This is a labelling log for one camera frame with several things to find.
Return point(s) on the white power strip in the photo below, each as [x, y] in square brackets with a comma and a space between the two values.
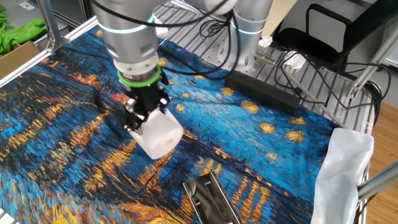
[161, 31]

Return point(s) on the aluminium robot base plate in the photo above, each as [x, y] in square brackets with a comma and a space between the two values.
[211, 54]

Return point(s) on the aluminium frame post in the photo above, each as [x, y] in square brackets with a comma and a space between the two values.
[373, 65]
[379, 182]
[51, 25]

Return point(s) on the green cloth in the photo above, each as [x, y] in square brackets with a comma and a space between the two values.
[21, 34]

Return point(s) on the brown cardboard box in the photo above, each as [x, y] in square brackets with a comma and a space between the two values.
[15, 59]

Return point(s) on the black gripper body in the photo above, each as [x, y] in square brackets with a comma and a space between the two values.
[147, 96]

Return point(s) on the white toilet paper roll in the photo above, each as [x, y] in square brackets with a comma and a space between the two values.
[158, 133]

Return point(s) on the small white printed card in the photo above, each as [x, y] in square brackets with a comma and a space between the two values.
[27, 6]

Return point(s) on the starry night painting tablecloth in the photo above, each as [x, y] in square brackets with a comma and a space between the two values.
[248, 137]

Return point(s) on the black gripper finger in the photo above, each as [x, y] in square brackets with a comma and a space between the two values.
[164, 101]
[133, 118]

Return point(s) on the black office chair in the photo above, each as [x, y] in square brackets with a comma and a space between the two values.
[357, 31]

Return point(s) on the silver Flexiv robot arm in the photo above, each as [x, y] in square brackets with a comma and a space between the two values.
[130, 40]

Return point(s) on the thin grey rod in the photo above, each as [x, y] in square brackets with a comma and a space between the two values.
[314, 99]

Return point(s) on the crumpled white paper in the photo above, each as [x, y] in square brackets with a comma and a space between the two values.
[295, 61]
[265, 41]

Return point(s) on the beige cardboard panel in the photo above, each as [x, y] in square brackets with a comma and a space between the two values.
[280, 15]

